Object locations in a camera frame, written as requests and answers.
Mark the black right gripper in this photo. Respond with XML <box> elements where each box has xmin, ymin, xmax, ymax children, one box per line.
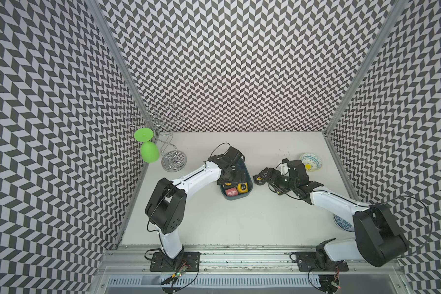
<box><xmin>258</xmin><ymin>168</ymin><xmax>297</xmax><ymax>192</ymax></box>

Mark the black yellow standard tape measure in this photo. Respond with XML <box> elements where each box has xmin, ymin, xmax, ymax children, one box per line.
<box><xmin>253</xmin><ymin>174</ymin><xmax>267</xmax><ymax>186</ymax></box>

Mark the yellow deli tape measure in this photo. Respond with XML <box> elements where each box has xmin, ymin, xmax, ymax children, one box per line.
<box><xmin>237</xmin><ymin>183</ymin><xmax>249</xmax><ymax>194</ymax></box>

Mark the pink tape measure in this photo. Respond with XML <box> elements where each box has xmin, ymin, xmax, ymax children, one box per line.
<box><xmin>225</xmin><ymin>188</ymin><xmax>238</xmax><ymax>197</ymax></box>

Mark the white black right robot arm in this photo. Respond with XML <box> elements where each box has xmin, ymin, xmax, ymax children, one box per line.
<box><xmin>253</xmin><ymin>159</ymin><xmax>409</xmax><ymax>270</ymax></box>

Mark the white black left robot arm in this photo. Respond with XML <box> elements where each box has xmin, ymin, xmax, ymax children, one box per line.
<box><xmin>145</xmin><ymin>147</ymin><xmax>252</xmax><ymax>260</ymax></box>

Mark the teal plastic storage box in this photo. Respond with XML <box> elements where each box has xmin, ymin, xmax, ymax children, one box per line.
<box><xmin>217</xmin><ymin>159</ymin><xmax>253</xmax><ymax>200</ymax></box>

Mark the yellow blue patterned bowl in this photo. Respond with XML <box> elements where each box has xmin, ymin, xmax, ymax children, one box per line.
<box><xmin>300</xmin><ymin>153</ymin><xmax>323</xmax><ymax>172</ymax></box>

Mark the green plastic wine glass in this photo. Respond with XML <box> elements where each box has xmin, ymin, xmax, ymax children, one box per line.
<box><xmin>134</xmin><ymin>128</ymin><xmax>160</xmax><ymax>163</ymax></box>

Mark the silver wire glass rack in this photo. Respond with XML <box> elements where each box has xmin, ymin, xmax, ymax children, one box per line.
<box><xmin>128</xmin><ymin>106</ymin><xmax>187</xmax><ymax>172</ymax></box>

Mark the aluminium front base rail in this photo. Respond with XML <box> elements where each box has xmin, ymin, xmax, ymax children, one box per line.
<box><xmin>89</xmin><ymin>246</ymin><xmax>412</xmax><ymax>294</ymax></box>

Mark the aluminium corner frame post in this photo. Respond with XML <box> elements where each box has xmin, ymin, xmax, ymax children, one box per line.
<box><xmin>323</xmin><ymin>0</ymin><xmax>409</xmax><ymax>138</ymax></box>

